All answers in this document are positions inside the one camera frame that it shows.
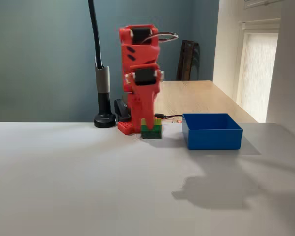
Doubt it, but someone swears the green lego block stack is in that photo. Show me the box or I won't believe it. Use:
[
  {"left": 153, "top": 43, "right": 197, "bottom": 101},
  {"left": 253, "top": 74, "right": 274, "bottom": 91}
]
[{"left": 140, "top": 118, "right": 163, "bottom": 140}]

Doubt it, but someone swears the blue plastic box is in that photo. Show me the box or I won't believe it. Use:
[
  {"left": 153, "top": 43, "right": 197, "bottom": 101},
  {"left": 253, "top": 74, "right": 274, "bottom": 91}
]
[{"left": 181, "top": 113, "right": 243, "bottom": 150}]

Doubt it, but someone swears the black table clamp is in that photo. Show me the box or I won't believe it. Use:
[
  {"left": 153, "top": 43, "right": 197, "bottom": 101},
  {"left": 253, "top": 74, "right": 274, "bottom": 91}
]
[{"left": 114, "top": 99, "right": 131, "bottom": 122}]

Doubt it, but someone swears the black gooseneck stand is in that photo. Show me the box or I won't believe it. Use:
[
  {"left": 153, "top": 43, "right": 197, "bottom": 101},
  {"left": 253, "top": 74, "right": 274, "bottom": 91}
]
[{"left": 88, "top": 0, "right": 118, "bottom": 128}]

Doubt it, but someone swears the dark wooden chair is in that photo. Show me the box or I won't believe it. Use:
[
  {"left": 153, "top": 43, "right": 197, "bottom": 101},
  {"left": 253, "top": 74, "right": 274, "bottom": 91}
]
[{"left": 176, "top": 39, "right": 201, "bottom": 81}]

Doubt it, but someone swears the light wooden table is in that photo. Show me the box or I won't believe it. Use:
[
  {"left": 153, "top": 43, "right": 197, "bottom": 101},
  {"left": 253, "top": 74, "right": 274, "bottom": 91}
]
[{"left": 155, "top": 80, "right": 259, "bottom": 123}]

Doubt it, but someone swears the white window blind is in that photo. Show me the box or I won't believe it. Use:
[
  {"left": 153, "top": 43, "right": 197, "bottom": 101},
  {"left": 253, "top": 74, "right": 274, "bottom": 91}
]
[{"left": 236, "top": 21, "right": 280, "bottom": 123}]

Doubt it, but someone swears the black power cable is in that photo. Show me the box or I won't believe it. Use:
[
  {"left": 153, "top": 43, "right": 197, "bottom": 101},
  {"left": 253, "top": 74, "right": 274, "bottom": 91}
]
[{"left": 154, "top": 113, "right": 184, "bottom": 120}]

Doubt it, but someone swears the black red servo cable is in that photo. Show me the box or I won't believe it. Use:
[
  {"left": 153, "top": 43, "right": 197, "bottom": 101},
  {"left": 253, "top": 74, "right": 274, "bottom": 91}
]
[{"left": 145, "top": 31, "right": 179, "bottom": 42}]

